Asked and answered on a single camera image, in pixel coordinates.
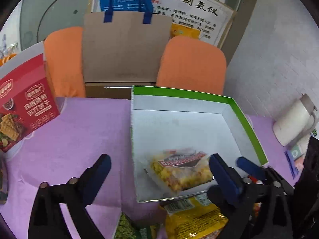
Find yellow popcorn snack bag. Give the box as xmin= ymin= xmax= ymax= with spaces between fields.
xmin=144 ymin=148 xmax=214 ymax=195

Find green snack bag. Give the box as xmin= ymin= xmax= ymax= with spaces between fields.
xmin=113 ymin=212 xmax=160 ymax=239

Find green and white cardboard box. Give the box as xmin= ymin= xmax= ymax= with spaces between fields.
xmin=131 ymin=86 xmax=268 ymax=203

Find white thermos jug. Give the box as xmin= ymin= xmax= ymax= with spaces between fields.
xmin=273 ymin=93 xmax=318 ymax=147

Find purple tablecloth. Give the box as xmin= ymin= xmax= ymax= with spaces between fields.
xmin=0 ymin=96 xmax=307 ymax=239

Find red cracker box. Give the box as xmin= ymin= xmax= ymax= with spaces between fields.
xmin=1 ymin=42 xmax=60 ymax=153

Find right orange chair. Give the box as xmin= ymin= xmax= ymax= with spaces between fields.
xmin=156 ymin=36 xmax=226 ymax=95

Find orange chair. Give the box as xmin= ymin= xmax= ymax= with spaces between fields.
xmin=44 ymin=26 xmax=86 ymax=98
xmin=156 ymin=36 xmax=226 ymax=95

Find left orange chair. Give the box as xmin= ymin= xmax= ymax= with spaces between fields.
xmin=44 ymin=26 xmax=86 ymax=98

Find white poster Chinese text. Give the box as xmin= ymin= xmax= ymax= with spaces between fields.
xmin=152 ymin=0 xmax=236 ymax=48

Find brown paper bag blue handles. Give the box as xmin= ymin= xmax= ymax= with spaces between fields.
xmin=82 ymin=0 xmax=172 ymax=83

